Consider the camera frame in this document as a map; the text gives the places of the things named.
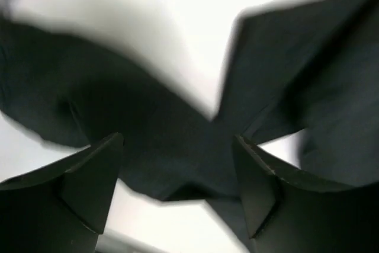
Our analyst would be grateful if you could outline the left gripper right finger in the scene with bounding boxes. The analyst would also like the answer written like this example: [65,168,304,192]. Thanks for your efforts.
[233,136,378,253]

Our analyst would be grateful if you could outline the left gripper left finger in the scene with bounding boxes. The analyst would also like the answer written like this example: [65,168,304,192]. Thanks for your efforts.
[1,134,124,253]

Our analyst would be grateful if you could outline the black trousers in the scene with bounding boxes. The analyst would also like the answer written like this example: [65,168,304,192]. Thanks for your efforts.
[1,0,378,240]

